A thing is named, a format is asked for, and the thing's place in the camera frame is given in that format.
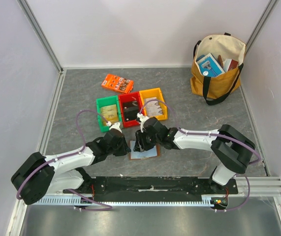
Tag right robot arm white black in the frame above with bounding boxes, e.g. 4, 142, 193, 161
133, 115, 257, 194

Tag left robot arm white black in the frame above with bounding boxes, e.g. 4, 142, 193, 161
11, 128, 130, 205

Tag white cards in yellow bin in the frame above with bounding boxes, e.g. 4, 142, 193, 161
144, 97, 163, 117

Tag gold cards in green bin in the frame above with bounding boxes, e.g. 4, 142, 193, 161
100, 104, 119, 123

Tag black cards in red bin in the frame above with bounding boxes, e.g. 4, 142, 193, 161
122, 100, 140, 121

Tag green plastic bin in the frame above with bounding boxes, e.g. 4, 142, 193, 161
96, 95, 122, 132

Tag red plastic bin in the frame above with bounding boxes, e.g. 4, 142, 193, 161
118, 91, 143, 128

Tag yellow plastic bin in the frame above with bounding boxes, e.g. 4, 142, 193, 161
139, 88, 168, 120

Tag orange snack box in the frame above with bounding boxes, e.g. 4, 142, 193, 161
101, 74, 134, 94

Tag yellow canvas tote bag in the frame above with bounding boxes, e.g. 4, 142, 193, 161
190, 33, 246, 105

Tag blue white razor box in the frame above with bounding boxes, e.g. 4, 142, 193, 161
196, 53, 225, 77

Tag brown item in bag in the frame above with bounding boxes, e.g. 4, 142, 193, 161
217, 55, 223, 67

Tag white red box in bag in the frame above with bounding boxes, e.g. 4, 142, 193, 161
223, 59, 238, 72

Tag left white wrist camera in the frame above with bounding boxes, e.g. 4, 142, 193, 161
106, 121, 122, 133

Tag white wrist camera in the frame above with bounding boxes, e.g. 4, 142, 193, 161
137, 113, 150, 133
106, 121, 122, 133

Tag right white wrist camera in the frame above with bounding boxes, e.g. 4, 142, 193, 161
137, 113, 150, 133

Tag black mounting base plate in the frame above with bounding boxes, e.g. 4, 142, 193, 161
75, 177, 238, 196

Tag grey slotted cable duct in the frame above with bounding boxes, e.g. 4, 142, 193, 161
33, 195, 214, 207

